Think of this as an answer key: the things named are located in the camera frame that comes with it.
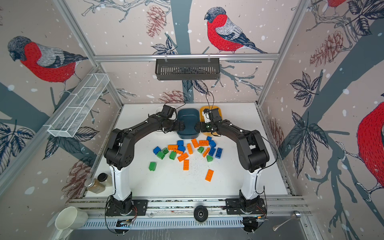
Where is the dark teal plastic bin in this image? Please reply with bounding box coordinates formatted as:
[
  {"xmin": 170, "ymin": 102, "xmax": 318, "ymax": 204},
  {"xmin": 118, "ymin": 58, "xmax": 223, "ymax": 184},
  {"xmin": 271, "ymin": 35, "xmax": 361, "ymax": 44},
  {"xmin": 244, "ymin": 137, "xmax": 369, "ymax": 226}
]
[{"xmin": 177, "ymin": 108, "xmax": 201, "ymax": 140}]

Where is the orange lego brick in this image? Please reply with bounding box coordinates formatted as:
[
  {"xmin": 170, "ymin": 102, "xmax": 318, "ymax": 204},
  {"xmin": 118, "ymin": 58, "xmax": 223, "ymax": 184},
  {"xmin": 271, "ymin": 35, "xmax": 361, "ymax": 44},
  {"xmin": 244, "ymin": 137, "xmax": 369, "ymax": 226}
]
[
  {"xmin": 199, "ymin": 140, "xmax": 210, "ymax": 147},
  {"xmin": 178, "ymin": 153, "xmax": 189, "ymax": 162},
  {"xmin": 183, "ymin": 159, "xmax": 189, "ymax": 171}
]

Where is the orange lego brick vertical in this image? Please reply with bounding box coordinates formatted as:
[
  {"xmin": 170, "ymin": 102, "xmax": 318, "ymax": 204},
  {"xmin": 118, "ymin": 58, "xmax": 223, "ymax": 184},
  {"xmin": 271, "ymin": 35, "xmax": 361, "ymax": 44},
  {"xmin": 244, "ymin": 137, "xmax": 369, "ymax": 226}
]
[{"xmin": 187, "ymin": 143, "xmax": 193, "ymax": 155}]

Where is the white plastic bin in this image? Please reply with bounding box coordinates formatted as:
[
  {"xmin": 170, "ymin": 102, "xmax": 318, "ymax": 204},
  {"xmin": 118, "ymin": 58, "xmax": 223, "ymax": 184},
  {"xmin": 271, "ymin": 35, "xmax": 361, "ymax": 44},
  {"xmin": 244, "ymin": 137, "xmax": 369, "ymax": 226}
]
[{"xmin": 155, "ymin": 106, "xmax": 164, "ymax": 133}]

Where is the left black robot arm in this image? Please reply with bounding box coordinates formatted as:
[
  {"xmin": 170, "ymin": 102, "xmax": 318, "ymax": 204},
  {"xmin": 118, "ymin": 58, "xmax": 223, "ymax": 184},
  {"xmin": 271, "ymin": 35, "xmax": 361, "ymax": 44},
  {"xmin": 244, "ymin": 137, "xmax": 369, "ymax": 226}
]
[{"xmin": 104, "ymin": 105, "xmax": 185, "ymax": 214}]

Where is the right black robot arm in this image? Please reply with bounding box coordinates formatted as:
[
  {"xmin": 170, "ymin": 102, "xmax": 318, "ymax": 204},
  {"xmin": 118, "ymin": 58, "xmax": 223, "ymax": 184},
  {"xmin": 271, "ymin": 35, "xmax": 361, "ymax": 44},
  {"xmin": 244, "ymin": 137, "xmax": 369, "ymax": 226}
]
[{"xmin": 200, "ymin": 108, "xmax": 270, "ymax": 213}]

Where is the orange lego brick tilted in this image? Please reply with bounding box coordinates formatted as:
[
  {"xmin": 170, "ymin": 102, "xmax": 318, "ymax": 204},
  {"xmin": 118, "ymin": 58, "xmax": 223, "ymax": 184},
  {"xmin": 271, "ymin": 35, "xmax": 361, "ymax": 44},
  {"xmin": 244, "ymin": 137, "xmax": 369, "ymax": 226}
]
[{"xmin": 178, "ymin": 153, "xmax": 189, "ymax": 162}]

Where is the green lego brick lone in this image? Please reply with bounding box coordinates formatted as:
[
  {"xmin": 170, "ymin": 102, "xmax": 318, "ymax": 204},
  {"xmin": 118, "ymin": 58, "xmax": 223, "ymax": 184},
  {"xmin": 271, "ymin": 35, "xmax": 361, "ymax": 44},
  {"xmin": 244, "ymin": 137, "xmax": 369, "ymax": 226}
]
[{"xmin": 149, "ymin": 162, "xmax": 157, "ymax": 172}]

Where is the orange lego brick lone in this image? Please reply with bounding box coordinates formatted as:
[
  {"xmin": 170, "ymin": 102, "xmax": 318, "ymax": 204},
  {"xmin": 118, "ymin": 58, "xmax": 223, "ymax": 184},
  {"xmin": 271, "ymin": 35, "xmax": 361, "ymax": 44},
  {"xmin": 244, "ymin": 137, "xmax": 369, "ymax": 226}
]
[{"xmin": 205, "ymin": 169, "xmax": 214, "ymax": 182}]

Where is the glass spice jar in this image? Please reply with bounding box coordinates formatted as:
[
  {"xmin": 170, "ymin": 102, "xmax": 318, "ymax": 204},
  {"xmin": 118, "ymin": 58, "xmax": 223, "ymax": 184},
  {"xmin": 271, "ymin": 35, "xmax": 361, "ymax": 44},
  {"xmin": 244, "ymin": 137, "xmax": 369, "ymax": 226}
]
[{"xmin": 84, "ymin": 173, "xmax": 113, "ymax": 194}]

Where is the black round knob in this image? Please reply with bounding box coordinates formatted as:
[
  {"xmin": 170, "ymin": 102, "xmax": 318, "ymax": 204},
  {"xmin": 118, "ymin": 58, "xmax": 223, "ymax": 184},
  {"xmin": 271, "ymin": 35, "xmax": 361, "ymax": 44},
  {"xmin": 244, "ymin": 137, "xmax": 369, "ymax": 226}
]
[{"xmin": 194, "ymin": 205, "xmax": 209, "ymax": 223}]

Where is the metal spoon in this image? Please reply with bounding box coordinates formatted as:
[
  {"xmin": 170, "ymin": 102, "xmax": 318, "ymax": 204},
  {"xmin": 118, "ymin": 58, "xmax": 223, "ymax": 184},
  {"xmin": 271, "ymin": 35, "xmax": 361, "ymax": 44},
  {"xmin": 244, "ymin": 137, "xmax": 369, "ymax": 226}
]
[{"xmin": 273, "ymin": 210, "xmax": 302, "ymax": 232}]

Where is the white ceramic mug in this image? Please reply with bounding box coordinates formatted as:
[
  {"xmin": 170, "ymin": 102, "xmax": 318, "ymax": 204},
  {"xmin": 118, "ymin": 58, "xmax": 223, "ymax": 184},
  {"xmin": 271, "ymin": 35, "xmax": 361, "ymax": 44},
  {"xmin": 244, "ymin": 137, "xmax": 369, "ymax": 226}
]
[{"xmin": 55, "ymin": 207, "xmax": 89, "ymax": 230}]

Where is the black wire wall basket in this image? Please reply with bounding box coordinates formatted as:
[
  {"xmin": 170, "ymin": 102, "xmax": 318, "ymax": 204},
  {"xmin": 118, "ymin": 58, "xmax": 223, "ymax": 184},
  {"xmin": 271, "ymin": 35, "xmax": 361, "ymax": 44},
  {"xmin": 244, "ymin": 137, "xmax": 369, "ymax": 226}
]
[{"xmin": 155, "ymin": 58, "xmax": 221, "ymax": 81}]

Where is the white mesh wall shelf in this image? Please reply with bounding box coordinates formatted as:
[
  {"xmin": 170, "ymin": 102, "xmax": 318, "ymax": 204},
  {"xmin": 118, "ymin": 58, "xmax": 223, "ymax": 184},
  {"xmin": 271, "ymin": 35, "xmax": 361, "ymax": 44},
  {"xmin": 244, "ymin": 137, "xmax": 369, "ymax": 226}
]
[{"xmin": 48, "ymin": 73, "xmax": 110, "ymax": 138}]

